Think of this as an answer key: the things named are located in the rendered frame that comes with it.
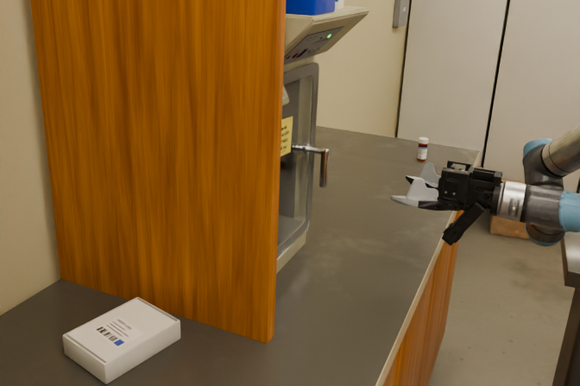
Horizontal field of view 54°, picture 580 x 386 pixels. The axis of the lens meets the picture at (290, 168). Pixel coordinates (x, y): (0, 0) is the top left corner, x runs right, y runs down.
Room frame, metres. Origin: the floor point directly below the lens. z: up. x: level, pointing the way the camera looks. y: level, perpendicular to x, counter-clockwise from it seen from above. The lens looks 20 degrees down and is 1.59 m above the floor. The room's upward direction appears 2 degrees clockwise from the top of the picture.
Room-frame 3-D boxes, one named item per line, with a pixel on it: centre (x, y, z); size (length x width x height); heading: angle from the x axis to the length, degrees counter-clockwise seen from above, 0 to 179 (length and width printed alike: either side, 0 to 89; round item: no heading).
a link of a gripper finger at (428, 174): (1.17, -0.30, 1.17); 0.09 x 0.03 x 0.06; 36
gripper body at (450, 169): (1.08, -0.36, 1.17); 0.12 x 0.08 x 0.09; 67
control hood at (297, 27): (1.10, -0.04, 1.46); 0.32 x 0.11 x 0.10; 157
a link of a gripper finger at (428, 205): (1.07, -0.30, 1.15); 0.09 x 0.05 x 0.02; 97
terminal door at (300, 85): (1.12, 0.01, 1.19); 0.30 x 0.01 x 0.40; 157
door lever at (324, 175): (1.21, -0.06, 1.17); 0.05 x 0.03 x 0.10; 67
